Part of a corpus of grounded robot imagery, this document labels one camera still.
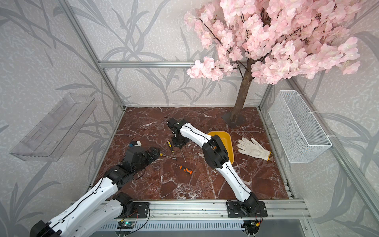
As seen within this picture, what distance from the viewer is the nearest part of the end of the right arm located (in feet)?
2.46

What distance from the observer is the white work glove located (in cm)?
95

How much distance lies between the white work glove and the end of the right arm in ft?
1.27
